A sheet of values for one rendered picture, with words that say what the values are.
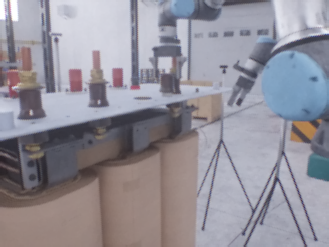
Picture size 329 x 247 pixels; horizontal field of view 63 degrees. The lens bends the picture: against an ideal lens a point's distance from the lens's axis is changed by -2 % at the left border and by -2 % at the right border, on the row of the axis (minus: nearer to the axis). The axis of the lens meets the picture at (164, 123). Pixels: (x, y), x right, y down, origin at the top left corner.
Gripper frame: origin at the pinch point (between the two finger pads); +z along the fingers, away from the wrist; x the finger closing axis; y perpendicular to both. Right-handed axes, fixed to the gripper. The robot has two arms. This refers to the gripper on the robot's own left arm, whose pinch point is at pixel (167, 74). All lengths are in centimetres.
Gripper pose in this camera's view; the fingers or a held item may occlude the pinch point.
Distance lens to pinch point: 133.9
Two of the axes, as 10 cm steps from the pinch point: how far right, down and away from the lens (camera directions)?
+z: 0.0, 9.8, 2.1
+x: 8.3, 1.2, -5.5
